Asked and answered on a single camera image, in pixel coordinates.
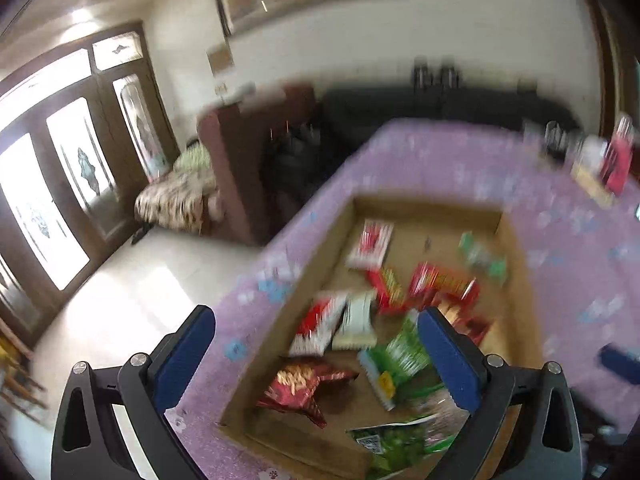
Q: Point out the wooden chair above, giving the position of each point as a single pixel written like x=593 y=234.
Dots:
x=20 y=375

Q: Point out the small green snack packet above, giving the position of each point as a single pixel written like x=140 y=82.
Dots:
x=482 y=255

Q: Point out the clear bag with green seal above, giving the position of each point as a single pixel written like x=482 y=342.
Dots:
x=442 y=412

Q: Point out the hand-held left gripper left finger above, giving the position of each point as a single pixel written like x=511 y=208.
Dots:
x=185 y=355

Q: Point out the items on table corner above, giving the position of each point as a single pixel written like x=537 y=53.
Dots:
x=620 y=160

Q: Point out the dark object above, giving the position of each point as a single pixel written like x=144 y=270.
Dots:
x=557 y=140

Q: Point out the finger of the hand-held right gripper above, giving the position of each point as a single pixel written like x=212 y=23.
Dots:
x=620 y=362

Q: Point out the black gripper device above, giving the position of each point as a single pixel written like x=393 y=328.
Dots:
x=422 y=76

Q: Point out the green patterned pillow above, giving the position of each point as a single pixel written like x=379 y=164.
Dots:
x=192 y=160

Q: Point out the black bag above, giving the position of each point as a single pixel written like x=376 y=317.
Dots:
x=300 y=160

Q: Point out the shallow cardboard box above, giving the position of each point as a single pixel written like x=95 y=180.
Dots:
x=430 y=225

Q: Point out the dark red shiny snack packet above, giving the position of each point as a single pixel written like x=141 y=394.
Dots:
x=300 y=385

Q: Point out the dark slipper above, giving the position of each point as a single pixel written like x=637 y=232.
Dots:
x=140 y=235

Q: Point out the red white snack packet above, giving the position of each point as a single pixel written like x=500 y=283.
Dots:
x=370 y=245
x=317 y=325

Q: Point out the beige booklet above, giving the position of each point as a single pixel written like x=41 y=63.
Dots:
x=592 y=185

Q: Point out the wooden glass door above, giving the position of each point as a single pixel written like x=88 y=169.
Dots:
x=107 y=125

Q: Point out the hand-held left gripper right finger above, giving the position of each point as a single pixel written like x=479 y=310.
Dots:
x=447 y=360

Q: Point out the white object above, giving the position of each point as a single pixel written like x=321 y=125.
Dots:
x=590 y=152

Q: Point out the large green snack packet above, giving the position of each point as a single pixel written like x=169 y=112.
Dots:
x=400 y=360
x=395 y=447

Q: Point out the black sofa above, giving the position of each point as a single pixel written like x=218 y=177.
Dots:
x=450 y=105

